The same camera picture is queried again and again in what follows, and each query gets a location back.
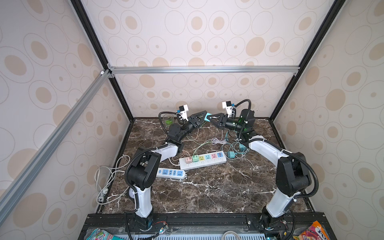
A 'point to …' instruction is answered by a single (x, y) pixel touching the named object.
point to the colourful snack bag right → (316, 232)
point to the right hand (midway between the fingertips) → (213, 118)
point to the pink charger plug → (188, 160)
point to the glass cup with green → (168, 119)
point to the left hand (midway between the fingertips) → (212, 115)
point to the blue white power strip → (172, 173)
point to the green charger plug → (195, 158)
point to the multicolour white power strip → (204, 160)
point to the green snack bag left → (99, 234)
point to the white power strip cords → (104, 176)
